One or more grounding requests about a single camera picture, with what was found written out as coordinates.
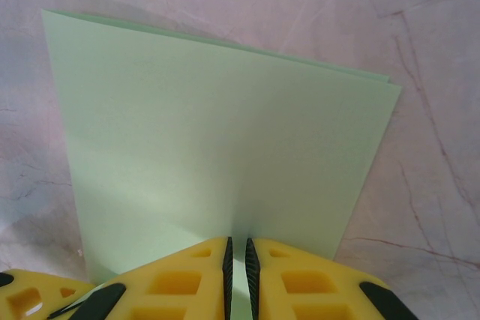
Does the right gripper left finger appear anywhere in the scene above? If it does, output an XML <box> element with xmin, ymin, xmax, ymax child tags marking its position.
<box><xmin>70</xmin><ymin>236</ymin><xmax>234</xmax><ymax>320</ymax></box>

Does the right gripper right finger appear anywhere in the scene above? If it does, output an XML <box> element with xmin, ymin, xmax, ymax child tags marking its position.
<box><xmin>245</xmin><ymin>237</ymin><xmax>398</xmax><ymax>320</ymax></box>

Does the light green paper sheet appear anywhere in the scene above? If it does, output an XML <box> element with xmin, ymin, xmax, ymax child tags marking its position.
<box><xmin>40</xmin><ymin>7</ymin><xmax>403</xmax><ymax>320</ymax></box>

